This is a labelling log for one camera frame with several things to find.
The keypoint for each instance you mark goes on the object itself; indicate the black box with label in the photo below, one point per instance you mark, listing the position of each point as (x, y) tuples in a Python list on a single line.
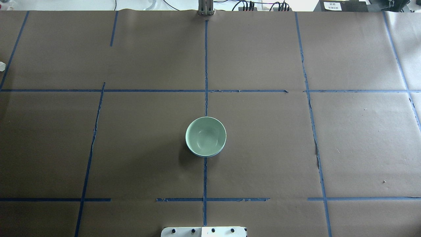
[(341, 6)]

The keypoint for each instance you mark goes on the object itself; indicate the blue bowl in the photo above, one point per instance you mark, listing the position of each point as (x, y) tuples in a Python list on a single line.
[(206, 151)]

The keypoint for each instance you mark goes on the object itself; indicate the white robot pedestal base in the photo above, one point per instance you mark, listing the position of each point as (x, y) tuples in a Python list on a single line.
[(205, 231)]

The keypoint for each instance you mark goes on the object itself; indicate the aluminium frame post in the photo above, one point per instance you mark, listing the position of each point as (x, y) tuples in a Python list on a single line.
[(205, 7)]

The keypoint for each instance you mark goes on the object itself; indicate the black power strip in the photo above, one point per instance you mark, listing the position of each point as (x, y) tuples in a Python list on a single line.
[(251, 6)]

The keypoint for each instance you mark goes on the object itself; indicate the green bowl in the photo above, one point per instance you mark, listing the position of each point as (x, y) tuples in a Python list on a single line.
[(206, 131)]

